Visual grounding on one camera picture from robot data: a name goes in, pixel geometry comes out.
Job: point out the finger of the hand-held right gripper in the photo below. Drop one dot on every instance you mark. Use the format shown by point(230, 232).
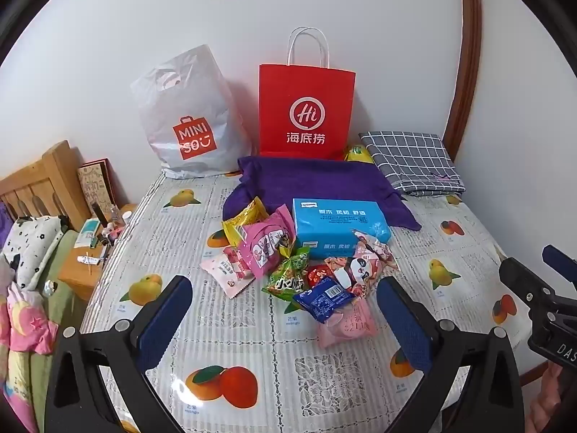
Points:
point(561, 264)
point(527, 286)

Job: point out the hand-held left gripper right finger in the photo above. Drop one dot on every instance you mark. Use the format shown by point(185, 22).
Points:
point(405, 324)

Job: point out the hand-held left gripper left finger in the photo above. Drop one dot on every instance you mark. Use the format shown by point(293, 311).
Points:
point(164, 320)

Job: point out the pale pink snack packet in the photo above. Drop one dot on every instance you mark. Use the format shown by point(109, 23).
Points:
point(347, 329)

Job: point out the panda face snack packet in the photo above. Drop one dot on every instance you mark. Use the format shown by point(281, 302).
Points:
point(356, 277)

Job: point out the white pink snack packet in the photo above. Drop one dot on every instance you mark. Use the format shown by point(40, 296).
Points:
point(225, 273)

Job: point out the pink patterned twisted packet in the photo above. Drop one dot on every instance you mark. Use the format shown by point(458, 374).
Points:
point(374, 250)

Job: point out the blue snack packet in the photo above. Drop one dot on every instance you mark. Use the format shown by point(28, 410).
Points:
point(322, 300)

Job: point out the yellow snack packet red print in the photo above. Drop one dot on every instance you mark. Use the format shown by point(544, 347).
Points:
point(239, 225)

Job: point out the magenta snack packet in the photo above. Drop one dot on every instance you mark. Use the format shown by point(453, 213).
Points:
point(266, 243)

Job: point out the green snack packet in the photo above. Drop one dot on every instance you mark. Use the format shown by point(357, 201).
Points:
point(286, 279)

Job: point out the person's right forearm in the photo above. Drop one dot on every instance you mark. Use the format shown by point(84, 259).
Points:
point(561, 397)

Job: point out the fruit print tablecloth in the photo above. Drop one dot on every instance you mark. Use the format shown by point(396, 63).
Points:
point(252, 352)

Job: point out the small white tube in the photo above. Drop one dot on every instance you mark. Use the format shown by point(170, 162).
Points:
point(89, 259)

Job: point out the wooden nightstand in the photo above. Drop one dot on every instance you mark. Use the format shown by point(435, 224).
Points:
point(76, 275)

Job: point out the small red packet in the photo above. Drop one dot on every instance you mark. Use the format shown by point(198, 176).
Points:
point(317, 274)

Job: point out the green bed sheet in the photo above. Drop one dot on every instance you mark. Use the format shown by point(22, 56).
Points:
point(63, 306)

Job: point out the clear small bottle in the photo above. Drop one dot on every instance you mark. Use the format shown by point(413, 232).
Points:
point(115, 216)

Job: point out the small silver object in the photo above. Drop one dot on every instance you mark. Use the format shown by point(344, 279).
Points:
point(49, 288)

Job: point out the blue tissue pack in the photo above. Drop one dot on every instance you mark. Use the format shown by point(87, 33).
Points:
point(338, 223)

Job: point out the pink printed blanket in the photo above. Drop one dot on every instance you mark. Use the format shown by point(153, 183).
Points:
point(22, 324)

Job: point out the brown patterned box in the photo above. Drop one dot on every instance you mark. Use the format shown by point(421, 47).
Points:
point(97, 185)

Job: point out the polka dot pillow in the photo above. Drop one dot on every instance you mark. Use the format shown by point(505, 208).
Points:
point(31, 248)

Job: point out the grey checked cloth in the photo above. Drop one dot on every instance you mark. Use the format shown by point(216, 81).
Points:
point(405, 158)

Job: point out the purple towel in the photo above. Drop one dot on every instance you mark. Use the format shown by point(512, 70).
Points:
point(315, 180)

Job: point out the yellow green packet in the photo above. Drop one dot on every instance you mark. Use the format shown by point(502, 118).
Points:
point(358, 155)

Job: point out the wooden headboard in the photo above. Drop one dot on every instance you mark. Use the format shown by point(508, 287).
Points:
point(40, 185)

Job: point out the white plastic shopping bag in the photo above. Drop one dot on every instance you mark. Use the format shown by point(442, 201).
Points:
point(189, 99)

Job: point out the red paper bag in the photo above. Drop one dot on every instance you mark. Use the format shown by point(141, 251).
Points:
point(306, 85)

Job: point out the wooden door frame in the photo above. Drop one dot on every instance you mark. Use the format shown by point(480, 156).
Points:
point(466, 54)

